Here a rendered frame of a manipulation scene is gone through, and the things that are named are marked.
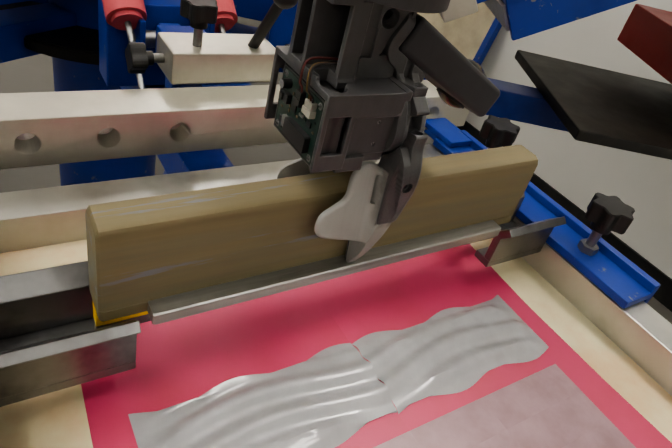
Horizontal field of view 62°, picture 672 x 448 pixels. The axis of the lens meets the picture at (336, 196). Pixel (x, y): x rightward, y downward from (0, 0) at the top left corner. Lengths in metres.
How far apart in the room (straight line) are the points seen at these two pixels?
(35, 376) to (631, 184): 2.42
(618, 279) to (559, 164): 2.17
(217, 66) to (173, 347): 0.31
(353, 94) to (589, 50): 2.39
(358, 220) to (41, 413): 0.24
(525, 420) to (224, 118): 0.40
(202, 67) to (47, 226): 0.23
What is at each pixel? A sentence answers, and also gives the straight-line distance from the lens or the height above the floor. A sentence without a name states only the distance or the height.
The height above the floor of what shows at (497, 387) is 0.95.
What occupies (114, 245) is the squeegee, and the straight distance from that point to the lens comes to 0.35.
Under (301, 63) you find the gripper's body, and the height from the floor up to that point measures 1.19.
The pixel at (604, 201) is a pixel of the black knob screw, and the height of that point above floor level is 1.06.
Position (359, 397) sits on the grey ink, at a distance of 0.44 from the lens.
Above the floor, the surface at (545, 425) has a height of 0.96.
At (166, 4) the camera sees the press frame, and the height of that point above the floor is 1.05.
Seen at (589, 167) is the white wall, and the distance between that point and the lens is 2.69.
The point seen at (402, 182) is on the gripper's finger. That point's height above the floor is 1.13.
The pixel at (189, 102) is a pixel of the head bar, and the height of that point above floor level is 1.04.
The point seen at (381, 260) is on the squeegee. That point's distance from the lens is 0.45.
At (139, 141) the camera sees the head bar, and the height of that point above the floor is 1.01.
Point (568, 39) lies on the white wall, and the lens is 2.75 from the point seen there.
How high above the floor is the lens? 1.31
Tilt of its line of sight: 34 degrees down
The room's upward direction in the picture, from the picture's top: 15 degrees clockwise
